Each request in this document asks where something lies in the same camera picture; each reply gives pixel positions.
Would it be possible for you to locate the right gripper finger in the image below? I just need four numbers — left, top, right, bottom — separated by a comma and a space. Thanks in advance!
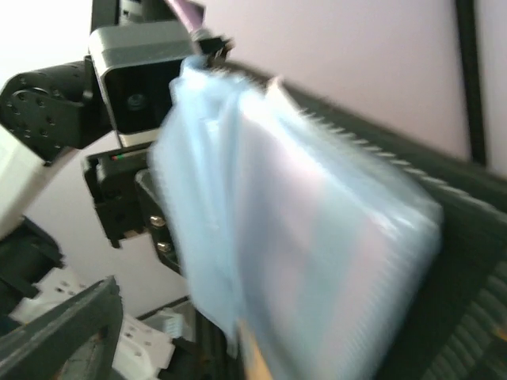
1, 276, 123, 379

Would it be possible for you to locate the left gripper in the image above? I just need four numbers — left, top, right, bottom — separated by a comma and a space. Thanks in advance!
82, 150, 182, 275

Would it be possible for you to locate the black leather card holder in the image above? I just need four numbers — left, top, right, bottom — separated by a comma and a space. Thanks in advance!
149, 56, 506, 379

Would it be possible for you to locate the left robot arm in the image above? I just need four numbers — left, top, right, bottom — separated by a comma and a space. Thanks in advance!
1, 1, 190, 314

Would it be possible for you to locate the white slotted cable duct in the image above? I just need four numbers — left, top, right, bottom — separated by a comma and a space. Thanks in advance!
158, 308, 187, 339

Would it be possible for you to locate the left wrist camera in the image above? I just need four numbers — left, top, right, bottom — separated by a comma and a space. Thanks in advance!
89, 21, 194, 147

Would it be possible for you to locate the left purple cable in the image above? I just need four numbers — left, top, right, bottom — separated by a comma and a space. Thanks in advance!
164, 0, 207, 32

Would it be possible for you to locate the left black frame post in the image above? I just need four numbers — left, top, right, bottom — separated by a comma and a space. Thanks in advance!
454, 0, 488, 167

